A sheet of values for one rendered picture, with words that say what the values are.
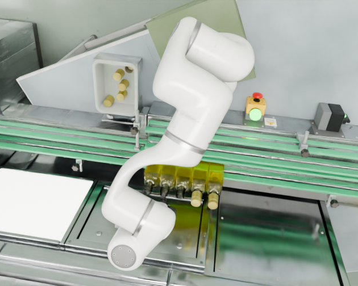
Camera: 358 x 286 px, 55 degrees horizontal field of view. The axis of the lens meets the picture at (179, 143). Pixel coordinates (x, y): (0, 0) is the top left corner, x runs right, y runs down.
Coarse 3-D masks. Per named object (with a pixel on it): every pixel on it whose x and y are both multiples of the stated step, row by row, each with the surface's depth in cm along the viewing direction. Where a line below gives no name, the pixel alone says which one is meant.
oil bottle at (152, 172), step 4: (148, 168) 126; (152, 168) 126; (156, 168) 126; (160, 168) 127; (144, 172) 124; (148, 172) 124; (152, 172) 124; (156, 172) 124; (160, 172) 127; (144, 176) 123; (148, 176) 123; (152, 176) 123; (156, 176) 123; (144, 180) 124; (152, 180) 123; (156, 180) 123; (156, 184) 124
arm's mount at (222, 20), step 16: (208, 0) 110; (224, 0) 110; (160, 16) 120; (176, 16) 115; (192, 16) 114; (208, 16) 113; (224, 16) 113; (160, 32) 119; (240, 32) 115; (160, 48) 122; (240, 80) 124
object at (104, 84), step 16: (96, 64) 129; (112, 64) 128; (128, 64) 127; (96, 80) 133; (112, 80) 139; (128, 80) 138; (96, 96) 136; (128, 96) 142; (112, 112) 139; (128, 112) 139
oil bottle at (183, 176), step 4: (180, 168) 127; (184, 168) 127; (188, 168) 127; (192, 168) 128; (180, 172) 125; (184, 172) 125; (188, 172) 125; (192, 172) 127; (176, 176) 123; (180, 176) 123; (184, 176) 123; (188, 176) 123; (176, 180) 122; (180, 180) 122; (184, 180) 122; (188, 180) 122; (176, 184) 123; (184, 184) 122; (188, 184) 122; (176, 188) 124; (188, 188) 123
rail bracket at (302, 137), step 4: (300, 132) 127; (308, 132) 118; (296, 136) 128; (300, 136) 126; (304, 136) 120; (300, 140) 124; (304, 140) 120; (300, 144) 121; (304, 144) 120; (300, 148) 121; (304, 148) 119; (304, 152) 117; (308, 152) 117; (304, 156) 118
